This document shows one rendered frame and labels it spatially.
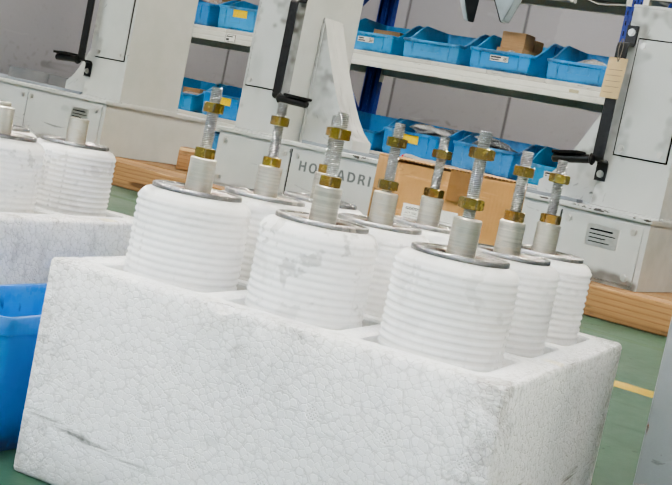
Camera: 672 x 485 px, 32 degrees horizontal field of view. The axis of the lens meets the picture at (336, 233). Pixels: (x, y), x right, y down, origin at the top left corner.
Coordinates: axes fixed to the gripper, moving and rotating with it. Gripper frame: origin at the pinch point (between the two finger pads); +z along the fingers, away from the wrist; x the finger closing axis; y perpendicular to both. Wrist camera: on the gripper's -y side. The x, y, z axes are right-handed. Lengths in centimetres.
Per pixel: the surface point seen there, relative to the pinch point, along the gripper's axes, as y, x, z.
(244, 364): -11.5, 5.7, 29.4
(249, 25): 295, 563, -47
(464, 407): -2.7, -9.2, 28.3
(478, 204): 1.5, -2.1, 14.7
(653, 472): 22.5, -5.8, 34.4
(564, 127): 657, 652, -32
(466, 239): 0.9, -2.1, 17.4
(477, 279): -0.4, -5.5, 19.9
